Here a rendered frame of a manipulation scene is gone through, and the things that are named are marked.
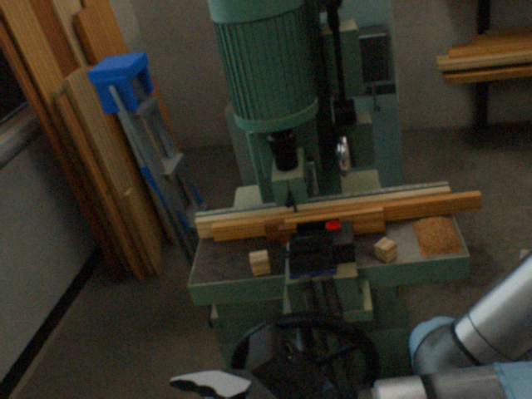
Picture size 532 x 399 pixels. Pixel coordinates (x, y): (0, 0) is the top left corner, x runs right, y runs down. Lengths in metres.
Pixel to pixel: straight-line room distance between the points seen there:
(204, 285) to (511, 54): 2.25
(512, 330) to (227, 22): 0.70
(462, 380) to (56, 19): 2.49
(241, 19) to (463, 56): 2.16
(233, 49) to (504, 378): 0.75
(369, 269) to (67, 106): 1.63
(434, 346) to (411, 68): 2.96
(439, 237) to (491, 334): 0.59
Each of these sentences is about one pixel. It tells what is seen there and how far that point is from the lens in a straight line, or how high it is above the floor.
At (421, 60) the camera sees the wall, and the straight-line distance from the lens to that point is 3.52.
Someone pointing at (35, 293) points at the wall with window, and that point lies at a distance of 2.66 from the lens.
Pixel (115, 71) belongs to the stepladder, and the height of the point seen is 1.15.
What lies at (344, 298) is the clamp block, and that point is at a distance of 1.09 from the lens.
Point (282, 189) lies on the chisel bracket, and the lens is 1.18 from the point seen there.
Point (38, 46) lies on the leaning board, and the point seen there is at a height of 1.17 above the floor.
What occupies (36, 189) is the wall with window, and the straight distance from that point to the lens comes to 2.67.
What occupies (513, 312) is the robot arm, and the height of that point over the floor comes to 1.22.
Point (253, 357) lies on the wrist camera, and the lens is 0.45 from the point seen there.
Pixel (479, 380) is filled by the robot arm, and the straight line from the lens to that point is 0.51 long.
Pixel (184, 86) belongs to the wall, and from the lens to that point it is 3.79.
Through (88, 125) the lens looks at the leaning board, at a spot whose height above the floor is 0.83.
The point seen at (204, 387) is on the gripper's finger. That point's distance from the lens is 0.56.
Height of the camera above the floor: 1.65
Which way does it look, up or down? 31 degrees down
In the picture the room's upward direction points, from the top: 12 degrees counter-clockwise
